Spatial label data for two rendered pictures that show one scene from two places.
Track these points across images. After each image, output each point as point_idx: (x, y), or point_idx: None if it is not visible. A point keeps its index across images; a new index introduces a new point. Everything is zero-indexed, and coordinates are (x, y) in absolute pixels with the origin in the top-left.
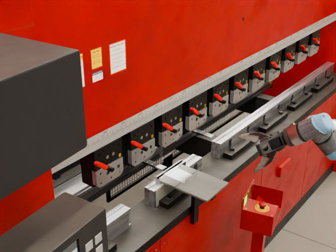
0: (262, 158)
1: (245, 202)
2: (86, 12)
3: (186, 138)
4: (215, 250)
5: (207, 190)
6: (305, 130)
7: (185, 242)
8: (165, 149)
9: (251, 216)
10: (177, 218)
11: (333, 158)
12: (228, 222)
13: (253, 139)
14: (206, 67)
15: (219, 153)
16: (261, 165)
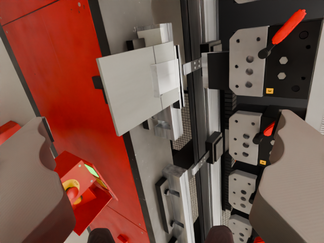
0: (50, 193)
1: (89, 168)
2: None
3: (195, 151)
4: (70, 125)
5: (121, 84)
6: None
7: (78, 65)
8: (217, 60)
9: (64, 168)
10: (104, 39)
11: None
12: (90, 153)
13: (299, 184)
14: None
15: (168, 172)
16: (3, 161)
